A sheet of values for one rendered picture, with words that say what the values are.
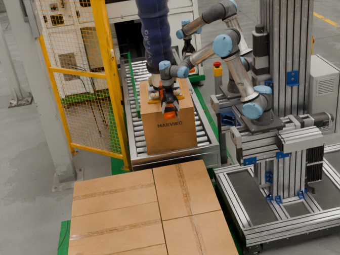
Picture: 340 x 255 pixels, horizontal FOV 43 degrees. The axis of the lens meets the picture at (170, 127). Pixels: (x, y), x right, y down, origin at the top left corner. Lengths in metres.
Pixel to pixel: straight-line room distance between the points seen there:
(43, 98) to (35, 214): 1.04
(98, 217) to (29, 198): 1.45
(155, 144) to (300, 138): 1.14
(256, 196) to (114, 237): 1.24
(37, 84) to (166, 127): 1.21
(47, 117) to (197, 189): 1.59
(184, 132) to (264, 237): 0.96
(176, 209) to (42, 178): 1.95
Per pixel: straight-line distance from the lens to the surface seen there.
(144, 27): 3.22
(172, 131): 3.28
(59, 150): 4.10
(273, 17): 2.71
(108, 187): 3.19
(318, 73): 2.97
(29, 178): 4.57
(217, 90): 3.76
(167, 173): 3.21
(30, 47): 3.70
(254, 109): 2.53
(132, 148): 3.47
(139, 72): 4.98
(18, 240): 3.88
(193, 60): 2.75
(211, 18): 3.14
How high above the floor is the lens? 2.44
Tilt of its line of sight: 30 degrees down
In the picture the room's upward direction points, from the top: 8 degrees counter-clockwise
